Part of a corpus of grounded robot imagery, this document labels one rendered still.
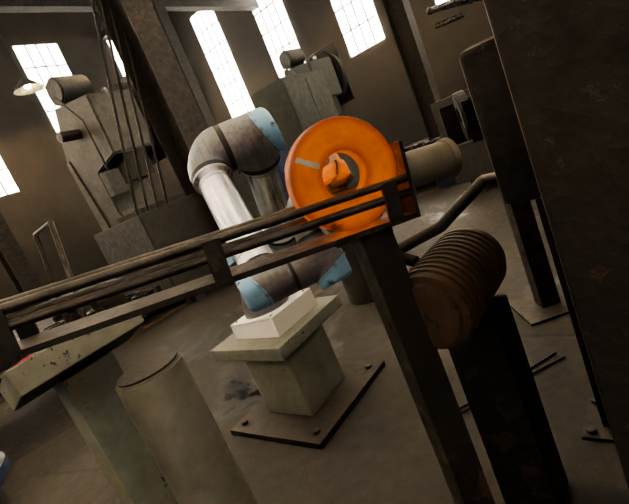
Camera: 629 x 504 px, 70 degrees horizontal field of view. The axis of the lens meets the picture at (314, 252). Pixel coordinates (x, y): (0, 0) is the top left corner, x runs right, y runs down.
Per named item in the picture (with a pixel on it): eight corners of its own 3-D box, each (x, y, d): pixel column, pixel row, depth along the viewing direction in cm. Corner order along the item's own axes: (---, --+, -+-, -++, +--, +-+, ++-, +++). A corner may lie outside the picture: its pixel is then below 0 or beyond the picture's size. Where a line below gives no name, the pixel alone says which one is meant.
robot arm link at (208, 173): (163, 134, 104) (244, 301, 80) (207, 116, 106) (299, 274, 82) (180, 168, 114) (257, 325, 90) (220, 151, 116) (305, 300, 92)
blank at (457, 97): (469, 123, 152) (460, 127, 153) (458, 82, 143) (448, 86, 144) (482, 145, 140) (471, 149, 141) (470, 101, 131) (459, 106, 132)
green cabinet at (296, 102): (307, 232, 478) (249, 95, 448) (340, 210, 529) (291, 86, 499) (341, 223, 447) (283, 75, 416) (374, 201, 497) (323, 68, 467)
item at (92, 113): (114, 295, 617) (7, 95, 559) (178, 260, 712) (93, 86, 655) (176, 279, 532) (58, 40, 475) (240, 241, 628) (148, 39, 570)
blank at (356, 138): (383, 242, 63) (373, 240, 66) (408, 134, 63) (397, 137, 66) (278, 217, 58) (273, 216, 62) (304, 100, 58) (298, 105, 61)
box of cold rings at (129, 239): (228, 261, 507) (194, 189, 489) (282, 248, 444) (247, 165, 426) (133, 315, 420) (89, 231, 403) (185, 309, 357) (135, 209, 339)
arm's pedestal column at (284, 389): (231, 435, 149) (198, 368, 144) (301, 365, 178) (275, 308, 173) (322, 450, 123) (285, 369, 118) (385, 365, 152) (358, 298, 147)
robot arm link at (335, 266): (304, 299, 92) (280, 252, 93) (351, 275, 94) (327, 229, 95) (308, 297, 85) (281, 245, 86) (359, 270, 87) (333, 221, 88)
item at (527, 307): (556, 279, 162) (497, 84, 147) (599, 304, 136) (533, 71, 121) (501, 299, 164) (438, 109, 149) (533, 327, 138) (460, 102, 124)
